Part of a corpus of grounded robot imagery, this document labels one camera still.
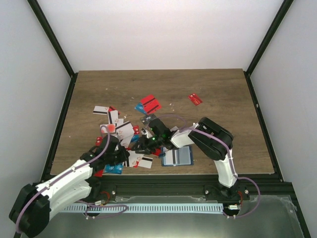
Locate light blue slotted rail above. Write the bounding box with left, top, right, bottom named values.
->
left=61, top=203, right=224, bottom=214

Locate purple cable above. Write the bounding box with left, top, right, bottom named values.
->
left=148, top=115, right=261, bottom=220
left=14, top=125, right=129, bottom=234

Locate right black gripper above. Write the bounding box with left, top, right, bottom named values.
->
left=131, top=135, right=163, bottom=155

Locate white striped card top-left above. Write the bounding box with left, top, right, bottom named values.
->
left=93, top=106, right=109, bottom=115

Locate red card far right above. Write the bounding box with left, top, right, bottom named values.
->
left=188, top=93, right=203, bottom=106

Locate small red card centre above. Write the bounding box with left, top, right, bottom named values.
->
left=133, top=125, right=140, bottom=135

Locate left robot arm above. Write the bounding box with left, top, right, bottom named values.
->
left=9, top=135, right=129, bottom=238

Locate blue card bottom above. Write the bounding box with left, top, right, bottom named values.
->
left=104, top=164, right=123, bottom=175

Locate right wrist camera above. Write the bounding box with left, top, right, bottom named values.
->
left=141, top=128, right=152, bottom=139

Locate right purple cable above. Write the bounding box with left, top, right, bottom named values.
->
left=148, top=115, right=261, bottom=220

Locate blue card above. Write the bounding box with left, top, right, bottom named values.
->
left=134, top=103, right=147, bottom=115
left=104, top=164, right=123, bottom=175

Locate blue leather card holder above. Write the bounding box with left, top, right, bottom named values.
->
left=159, top=146, right=194, bottom=167

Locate black VIP card top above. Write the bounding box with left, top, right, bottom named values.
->
left=140, top=114, right=157, bottom=125

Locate red striped card top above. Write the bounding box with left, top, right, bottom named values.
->
left=140, top=95, right=161, bottom=114

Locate white blossom VIP card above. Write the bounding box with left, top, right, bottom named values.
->
left=163, top=150, right=176, bottom=166

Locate white red-circle card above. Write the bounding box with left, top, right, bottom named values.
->
left=100, top=124, right=116, bottom=133

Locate white striped card bottom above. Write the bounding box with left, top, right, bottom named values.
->
left=124, top=151, right=153, bottom=169

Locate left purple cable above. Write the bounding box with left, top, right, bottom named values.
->
left=14, top=125, right=129, bottom=234

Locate black aluminium frame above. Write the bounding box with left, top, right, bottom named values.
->
left=13, top=0, right=312, bottom=238

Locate blue card top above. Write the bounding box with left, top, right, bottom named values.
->
left=134, top=103, right=147, bottom=115

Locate white floral VIP card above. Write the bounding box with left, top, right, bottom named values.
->
left=170, top=126, right=179, bottom=131

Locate white striped card upright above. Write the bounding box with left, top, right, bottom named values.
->
left=107, top=110, right=119, bottom=124

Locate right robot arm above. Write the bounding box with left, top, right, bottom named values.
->
left=131, top=117, right=238, bottom=200

